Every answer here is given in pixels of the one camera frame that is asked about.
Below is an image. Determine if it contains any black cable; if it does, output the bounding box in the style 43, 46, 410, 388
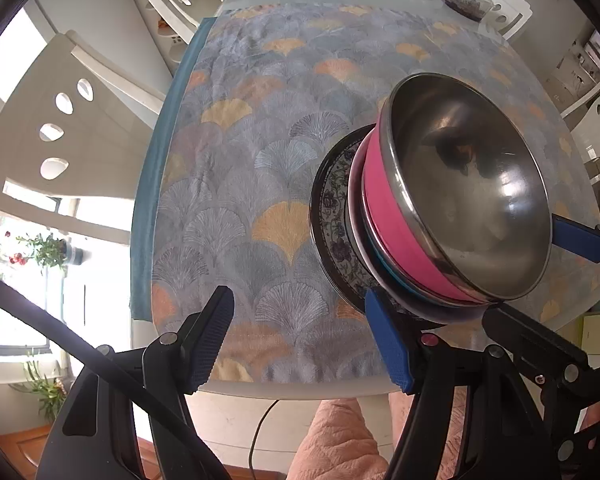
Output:
0, 268, 232, 480

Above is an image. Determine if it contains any steel bowl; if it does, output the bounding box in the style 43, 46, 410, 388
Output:
377, 73, 552, 301

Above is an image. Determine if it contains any patterned fan-motif tablecloth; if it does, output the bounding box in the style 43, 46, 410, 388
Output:
131, 3, 600, 384

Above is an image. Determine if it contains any pink plastic bowl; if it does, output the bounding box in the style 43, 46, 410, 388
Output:
347, 124, 486, 324

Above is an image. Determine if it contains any white chair right side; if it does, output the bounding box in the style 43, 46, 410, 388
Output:
486, 0, 533, 41

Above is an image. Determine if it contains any white chair with oval holes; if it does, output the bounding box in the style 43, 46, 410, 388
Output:
0, 30, 166, 244

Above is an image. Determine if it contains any blue floral ceramic plate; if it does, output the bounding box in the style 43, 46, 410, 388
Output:
309, 125, 378, 313

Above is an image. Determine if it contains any pink quilted trousers leg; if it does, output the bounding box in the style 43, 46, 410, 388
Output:
287, 387, 467, 479

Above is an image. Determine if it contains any potted plant with red flowers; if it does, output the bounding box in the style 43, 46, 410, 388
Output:
0, 230, 85, 278

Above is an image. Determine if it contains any blue plastic bowl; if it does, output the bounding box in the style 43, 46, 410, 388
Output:
364, 238, 434, 302

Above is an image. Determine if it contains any clear plastic food container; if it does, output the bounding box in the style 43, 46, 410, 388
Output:
443, 0, 493, 22

